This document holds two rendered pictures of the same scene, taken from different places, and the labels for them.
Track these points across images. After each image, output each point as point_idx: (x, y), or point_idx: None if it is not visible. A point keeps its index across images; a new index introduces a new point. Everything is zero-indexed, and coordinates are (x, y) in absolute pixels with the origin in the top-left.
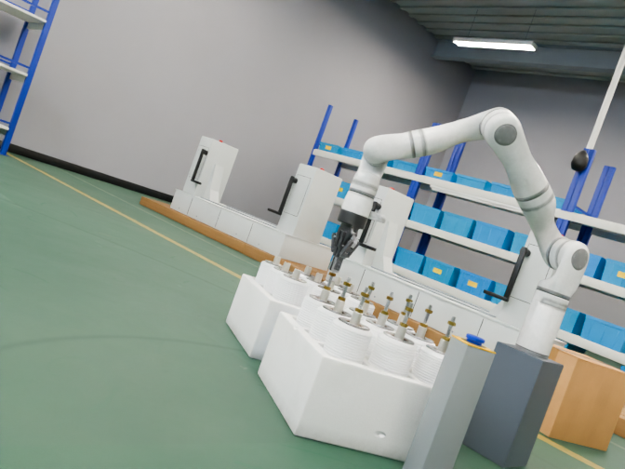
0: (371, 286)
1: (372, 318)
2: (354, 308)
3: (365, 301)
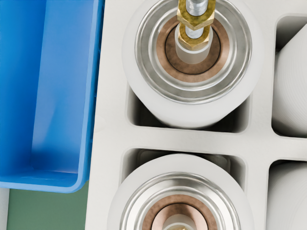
0: (203, 12)
1: (250, 26)
2: (144, 60)
3: (207, 42)
